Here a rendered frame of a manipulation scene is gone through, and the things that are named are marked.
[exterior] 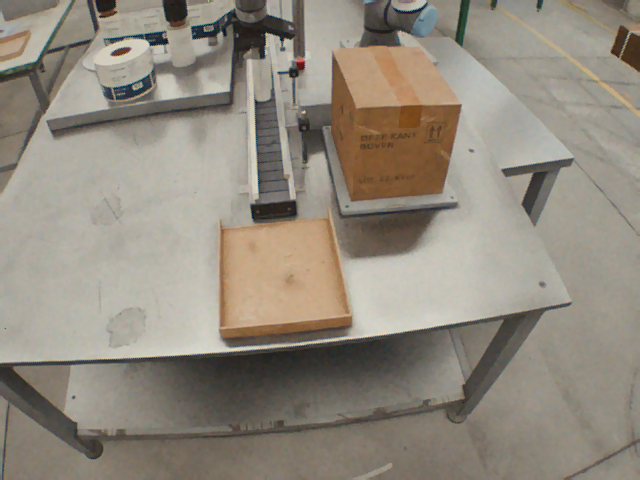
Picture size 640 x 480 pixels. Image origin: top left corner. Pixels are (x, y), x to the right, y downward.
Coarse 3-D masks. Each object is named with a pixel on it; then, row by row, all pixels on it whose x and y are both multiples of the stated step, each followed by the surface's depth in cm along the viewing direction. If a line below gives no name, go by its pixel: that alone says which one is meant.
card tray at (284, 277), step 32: (256, 224) 110; (288, 224) 110; (320, 224) 110; (224, 256) 103; (256, 256) 103; (288, 256) 103; (320, 256) 103; (224, 288) 97; (256, 288) 97; (288, 288) 97; (320, 288) 97; (224, 320) 92; (256, 320) 92; (288, 320) 92; (320, 320) 89
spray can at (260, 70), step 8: (256, 64) 128; (264, 64) 128; (256, 72) 130; (264, 72) 130; (256, 80) 132; (264, 80) 132; (256, 88) 134; (264, 88) 134; (256, 96) 136; (264, 96) 136
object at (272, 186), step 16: (272, 80) 147; (272, 96) 140; (256, 112) 134; (272, 112) 134; (256, 128) 128; (272, 128) 128; (256, 144) 123; (272, 144) 123; (272, 160) 118; (272, 176) 114; (272, 192) 110; (288, 192) 110
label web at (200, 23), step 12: (216, 0) 158; (228, 0) 166; (156, 12) 152; (192, 12) 156; (204, 12) 157; (216, 12) 161; (228, 12) 169; (156, 24) 156; (192, 24) 160; (204, 24) 161; (216, 24) 164; (228, 24) 173; (192, 36) 163; (204, 36) 165
